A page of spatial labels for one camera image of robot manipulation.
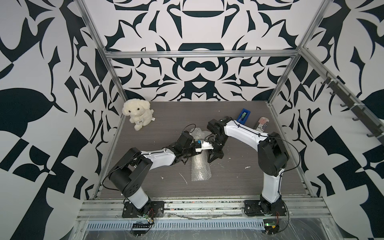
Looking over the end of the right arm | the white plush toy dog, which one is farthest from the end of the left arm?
the white plush toy dog

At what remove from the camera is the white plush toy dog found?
3.05 ft

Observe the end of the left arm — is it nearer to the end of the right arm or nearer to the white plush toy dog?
the end of the right arm
